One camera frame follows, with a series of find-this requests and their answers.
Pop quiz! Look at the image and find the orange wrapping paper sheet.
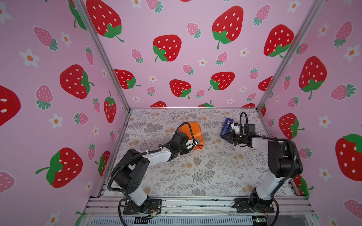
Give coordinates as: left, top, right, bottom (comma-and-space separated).
178, 122, 204, 150

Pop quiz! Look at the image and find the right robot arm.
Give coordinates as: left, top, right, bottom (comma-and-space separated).
220, 120, 303, 211

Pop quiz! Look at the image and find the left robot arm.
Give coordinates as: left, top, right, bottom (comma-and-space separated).
107, 131, 204, 208

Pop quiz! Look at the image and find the blue tape dispenser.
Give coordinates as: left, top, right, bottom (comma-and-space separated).
220, 118, 234, 137

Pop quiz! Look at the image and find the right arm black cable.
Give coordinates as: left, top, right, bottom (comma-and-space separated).
239, 111, 299, 226

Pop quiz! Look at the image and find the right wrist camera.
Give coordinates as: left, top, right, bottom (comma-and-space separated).
231, 122, 243, 134

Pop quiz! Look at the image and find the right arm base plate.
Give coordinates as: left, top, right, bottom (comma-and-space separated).
232, 198, 275, 214

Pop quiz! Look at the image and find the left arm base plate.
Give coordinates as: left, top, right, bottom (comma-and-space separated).
123, 199, 162, 215

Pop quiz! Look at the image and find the aluminium front frame rail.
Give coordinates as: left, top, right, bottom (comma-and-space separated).
80, 196, 321, 226

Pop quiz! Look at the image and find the right aluminium corner post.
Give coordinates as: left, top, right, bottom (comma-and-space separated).
256, 0, 325, 113

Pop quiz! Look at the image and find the aluminium corner post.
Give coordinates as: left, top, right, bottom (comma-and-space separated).
256, 0, 325, 113
74, 0, 131, 112

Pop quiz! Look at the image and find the left aluminium corner post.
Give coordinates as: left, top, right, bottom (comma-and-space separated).
74, 0, 131, 112

